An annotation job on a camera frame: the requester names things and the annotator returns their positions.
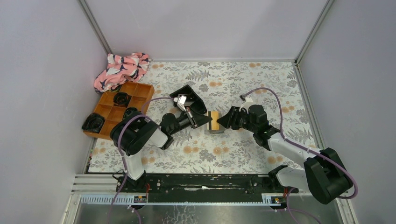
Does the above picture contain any black plastic card tray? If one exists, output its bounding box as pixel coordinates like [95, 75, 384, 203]
[169, 84, 207, 115]

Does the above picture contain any pink navy patterned cloth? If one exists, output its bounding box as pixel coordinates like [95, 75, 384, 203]
[93, 52, 149, 93]

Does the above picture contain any dark rolled belt outside tray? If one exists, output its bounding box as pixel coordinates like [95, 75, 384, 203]
[82, 113, 105, 133]

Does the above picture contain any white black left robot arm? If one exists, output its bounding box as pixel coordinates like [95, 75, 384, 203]
[110, 107, 212, 192]

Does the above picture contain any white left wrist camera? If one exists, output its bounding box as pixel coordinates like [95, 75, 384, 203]
[173, 95, 193, 112]

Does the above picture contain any orange compartment organizer tray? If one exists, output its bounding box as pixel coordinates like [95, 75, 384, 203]
[83, 82, 155, 140]

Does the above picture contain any dark rolled belt right compartment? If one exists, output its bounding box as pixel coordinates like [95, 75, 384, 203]
[122, 107, 139, 119]

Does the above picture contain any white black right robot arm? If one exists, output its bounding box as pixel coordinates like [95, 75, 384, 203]
[217, 105, 355, 204]

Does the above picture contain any dark rolled belt compartment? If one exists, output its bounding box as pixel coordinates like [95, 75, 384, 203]
[122, 107, 139, 119]
[113, 92, 131, 108]

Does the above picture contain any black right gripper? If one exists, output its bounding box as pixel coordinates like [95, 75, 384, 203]
[216, 106, 257, 133]

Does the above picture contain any dark rolled belt upper compartment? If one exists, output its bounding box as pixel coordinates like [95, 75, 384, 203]
[113, 92, 131, 108]

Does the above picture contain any silver card in tray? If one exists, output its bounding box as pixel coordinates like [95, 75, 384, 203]
[177, 95, 187, 107]

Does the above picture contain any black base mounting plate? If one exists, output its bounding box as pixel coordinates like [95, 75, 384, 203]
[116, 173, 298, 204]

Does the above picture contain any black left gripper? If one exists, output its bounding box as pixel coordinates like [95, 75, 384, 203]
[168, 106, 211, 136]

